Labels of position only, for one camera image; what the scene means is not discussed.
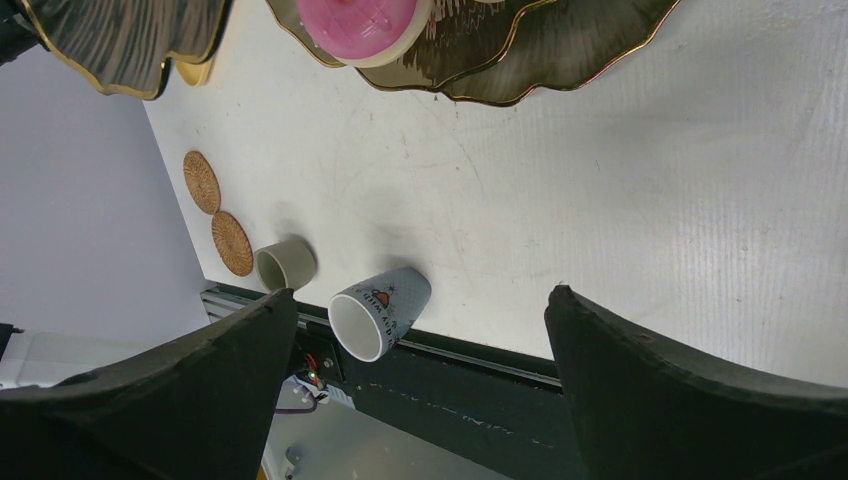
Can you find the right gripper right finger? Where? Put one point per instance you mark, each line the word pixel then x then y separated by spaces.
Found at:
pixel 645 406

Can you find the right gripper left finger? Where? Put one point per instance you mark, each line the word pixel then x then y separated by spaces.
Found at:
pixel 197 407

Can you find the pink frosted donut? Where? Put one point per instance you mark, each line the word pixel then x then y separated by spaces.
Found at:
pixel 365 33

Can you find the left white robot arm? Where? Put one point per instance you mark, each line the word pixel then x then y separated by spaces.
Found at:
pixel 43 358

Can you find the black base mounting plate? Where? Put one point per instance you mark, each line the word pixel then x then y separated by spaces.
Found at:
pixel 500 409

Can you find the grey small cup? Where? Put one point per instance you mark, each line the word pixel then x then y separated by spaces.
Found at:
pixel 288 264

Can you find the blue grey mug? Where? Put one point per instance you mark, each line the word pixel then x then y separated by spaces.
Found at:
pixel 370 317

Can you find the yellow serving tray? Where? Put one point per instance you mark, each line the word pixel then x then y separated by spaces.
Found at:
pixel 194 75

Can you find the three tier glass stand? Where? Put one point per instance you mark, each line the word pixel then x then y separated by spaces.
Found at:
pixel 488 52

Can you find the left white cable duct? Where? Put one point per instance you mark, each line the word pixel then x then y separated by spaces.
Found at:
pixel 323 395

